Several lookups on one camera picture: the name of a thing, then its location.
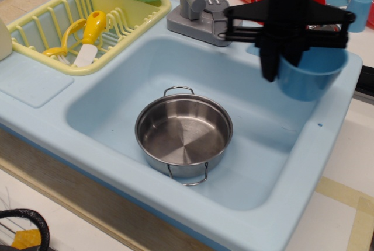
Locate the blue plastic cup with handle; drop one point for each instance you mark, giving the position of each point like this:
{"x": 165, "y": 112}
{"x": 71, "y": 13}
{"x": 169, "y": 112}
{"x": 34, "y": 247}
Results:
{"x": 312, "y": 77}

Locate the grey toy fork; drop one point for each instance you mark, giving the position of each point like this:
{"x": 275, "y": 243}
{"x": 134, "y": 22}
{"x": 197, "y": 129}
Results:
{"x": 219, "y": 24}

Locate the stainless steel pot lid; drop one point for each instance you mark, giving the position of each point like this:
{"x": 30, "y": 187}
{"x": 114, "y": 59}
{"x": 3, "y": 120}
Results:
{"x": 328, "y": 27}

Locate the blue cup upside down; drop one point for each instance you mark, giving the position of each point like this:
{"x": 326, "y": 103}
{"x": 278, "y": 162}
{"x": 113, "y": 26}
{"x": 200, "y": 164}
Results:
{"x": 361, "y": 9}

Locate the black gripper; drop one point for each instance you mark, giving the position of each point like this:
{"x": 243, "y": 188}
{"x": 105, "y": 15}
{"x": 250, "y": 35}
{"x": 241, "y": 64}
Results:
{"x": 287, "y": 22}

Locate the blue handled toy utensil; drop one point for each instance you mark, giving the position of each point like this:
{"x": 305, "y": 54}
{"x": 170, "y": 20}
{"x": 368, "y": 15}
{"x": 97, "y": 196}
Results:
{"x": 338, "y": 3}

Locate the light blue toy sink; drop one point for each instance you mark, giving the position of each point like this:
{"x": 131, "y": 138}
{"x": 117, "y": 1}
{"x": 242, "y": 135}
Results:
{"x": 253, "y": 199}

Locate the cream plastic object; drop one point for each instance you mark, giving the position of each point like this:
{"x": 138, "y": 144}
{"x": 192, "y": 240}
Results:
{"x": 5, "y": 41}

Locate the grey toy faucet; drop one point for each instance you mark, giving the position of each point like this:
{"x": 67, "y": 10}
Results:
{"x": 190, "y": 19}

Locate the black bar at edge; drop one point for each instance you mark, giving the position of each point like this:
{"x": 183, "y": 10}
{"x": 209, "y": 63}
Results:
{"x": 365, "y": 82}

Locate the yellow handled toy knife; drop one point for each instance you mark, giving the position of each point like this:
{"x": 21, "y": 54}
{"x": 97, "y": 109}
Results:
{"x": 95, "y": 25}

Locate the orange tape piece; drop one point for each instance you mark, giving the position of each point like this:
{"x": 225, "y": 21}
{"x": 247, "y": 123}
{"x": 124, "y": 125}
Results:
{"x": 25, "y": 239}

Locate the yellow dish drying rack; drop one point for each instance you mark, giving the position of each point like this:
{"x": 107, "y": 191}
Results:
{"x": 43, "y": 28}

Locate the yellow toy brush spoon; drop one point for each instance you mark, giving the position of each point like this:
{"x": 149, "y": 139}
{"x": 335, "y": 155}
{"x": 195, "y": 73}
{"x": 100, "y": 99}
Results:
{"x": 61, "y": 51}

